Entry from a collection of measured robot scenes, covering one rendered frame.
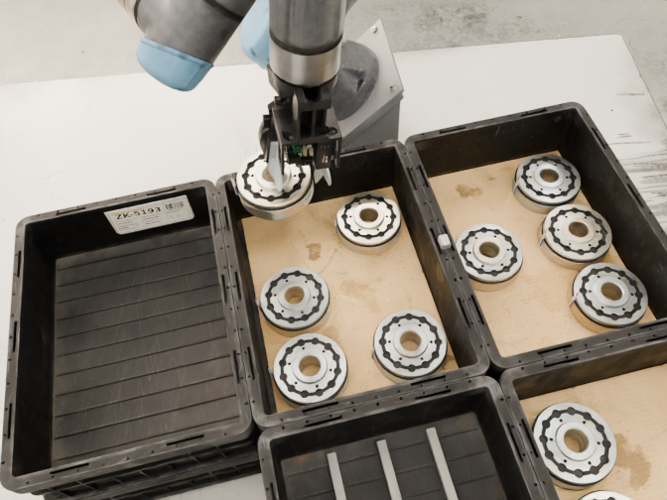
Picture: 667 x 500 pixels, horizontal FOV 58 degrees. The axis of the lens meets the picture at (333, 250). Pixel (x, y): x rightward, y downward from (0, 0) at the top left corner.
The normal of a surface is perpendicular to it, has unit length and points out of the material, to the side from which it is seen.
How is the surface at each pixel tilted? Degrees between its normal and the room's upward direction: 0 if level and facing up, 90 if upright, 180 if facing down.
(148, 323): 0
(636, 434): 0
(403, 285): 0
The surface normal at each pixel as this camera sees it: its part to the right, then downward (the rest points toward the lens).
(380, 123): 0.15, 0.83
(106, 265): -0.05, -0.53
